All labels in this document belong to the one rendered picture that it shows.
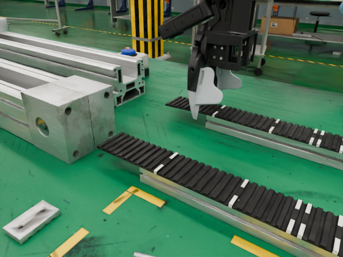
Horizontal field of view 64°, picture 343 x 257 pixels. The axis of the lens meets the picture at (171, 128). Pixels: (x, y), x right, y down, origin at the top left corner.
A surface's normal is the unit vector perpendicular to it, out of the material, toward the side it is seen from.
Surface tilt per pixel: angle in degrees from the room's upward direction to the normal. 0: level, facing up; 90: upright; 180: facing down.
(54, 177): 0
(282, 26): 90
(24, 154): 0
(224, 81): 106
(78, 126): 90
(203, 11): 94
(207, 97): 73
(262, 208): 0
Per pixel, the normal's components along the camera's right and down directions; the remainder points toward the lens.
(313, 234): 0.01, -0.88
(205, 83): -0.53, 0.12
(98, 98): 0.83, 0.28
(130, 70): -0.56, 0.39
